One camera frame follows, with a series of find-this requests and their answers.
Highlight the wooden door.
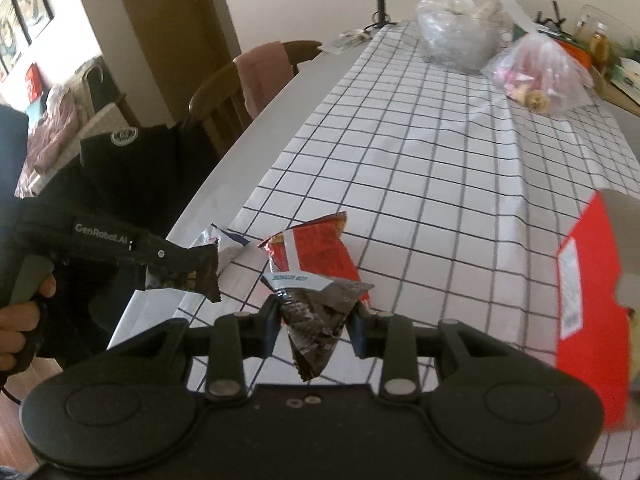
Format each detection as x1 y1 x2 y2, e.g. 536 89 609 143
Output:
122 0 241 122

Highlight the dark brown snack bag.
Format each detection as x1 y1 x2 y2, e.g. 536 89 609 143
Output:
262 271 373 382

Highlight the white checkered tablecloth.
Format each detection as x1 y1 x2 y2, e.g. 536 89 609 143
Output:
177 19 640 480

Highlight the amber liquid bottle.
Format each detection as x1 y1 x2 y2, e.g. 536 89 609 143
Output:
588 22 611 72

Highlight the pink cloth on chair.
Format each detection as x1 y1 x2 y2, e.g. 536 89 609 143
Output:
233 41 294 119

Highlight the black snack wrapper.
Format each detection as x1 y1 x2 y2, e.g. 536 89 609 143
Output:
141 240 220 302

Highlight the person left hand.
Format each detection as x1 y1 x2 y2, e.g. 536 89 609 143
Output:
0 274 56 372

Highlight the framed wall picture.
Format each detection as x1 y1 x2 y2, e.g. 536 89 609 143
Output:
12 0 54 44

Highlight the tissue box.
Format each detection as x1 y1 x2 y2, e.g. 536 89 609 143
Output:
611 58 639 93

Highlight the small clear bag with snacks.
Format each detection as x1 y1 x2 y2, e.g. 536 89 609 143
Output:
482 32 593 115

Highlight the white power strip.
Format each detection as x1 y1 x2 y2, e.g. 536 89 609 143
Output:
318 29 371 55

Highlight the red chips bag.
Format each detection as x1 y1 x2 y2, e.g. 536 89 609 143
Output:
259 211 370 314

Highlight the large clear plastic bag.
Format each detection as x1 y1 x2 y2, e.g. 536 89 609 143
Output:
411 0 513 74

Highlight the white drawer cabinet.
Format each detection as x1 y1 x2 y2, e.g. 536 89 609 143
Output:
590 67 640 156

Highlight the blue white snack packet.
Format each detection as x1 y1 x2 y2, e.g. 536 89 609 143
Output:
191 223 250 275

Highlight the left wooden chair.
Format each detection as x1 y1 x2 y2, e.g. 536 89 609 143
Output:
186 40 320 157

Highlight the black jacket with badge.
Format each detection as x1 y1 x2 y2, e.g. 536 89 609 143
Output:
39 124 218 237

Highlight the orange green box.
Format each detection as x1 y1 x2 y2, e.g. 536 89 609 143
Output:
544 30 592 70

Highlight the red cardboard box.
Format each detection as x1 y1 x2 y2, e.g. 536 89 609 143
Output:
555 188 639 430

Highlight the pink clothes pile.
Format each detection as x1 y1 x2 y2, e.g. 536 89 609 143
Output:
15 84 80 197

